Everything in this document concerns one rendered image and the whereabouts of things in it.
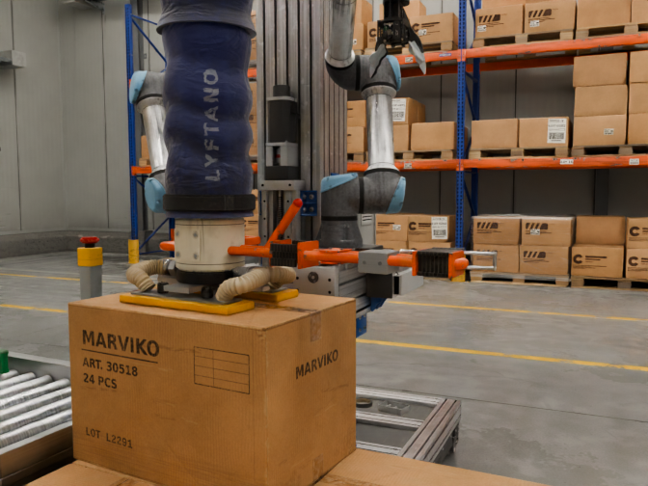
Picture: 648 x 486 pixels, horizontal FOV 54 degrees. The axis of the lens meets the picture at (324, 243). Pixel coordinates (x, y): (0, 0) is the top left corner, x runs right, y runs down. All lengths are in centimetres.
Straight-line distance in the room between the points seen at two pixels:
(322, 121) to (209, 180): 81
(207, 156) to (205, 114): 10
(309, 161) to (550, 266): 649
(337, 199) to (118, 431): 91
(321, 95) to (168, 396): 118
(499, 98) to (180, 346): 882
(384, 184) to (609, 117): 666
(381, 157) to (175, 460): 108
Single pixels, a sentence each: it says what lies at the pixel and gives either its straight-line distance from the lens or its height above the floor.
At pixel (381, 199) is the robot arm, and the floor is 119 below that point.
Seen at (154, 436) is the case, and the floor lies 66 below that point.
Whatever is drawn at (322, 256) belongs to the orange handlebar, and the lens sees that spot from 140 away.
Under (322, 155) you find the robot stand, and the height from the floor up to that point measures 134.
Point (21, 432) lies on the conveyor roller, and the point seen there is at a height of 54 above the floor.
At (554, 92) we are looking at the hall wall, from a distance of 989.
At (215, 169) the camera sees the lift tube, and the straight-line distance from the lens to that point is 152.
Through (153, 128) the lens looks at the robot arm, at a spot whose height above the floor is 143.
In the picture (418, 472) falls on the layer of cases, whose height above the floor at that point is 54.
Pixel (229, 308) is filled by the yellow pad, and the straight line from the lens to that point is 143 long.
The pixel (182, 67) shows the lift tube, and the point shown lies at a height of 150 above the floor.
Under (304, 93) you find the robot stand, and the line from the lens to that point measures 225.
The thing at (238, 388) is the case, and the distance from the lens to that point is 138.
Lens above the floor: 122
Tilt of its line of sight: 5 degrees down
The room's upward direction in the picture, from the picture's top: straight up
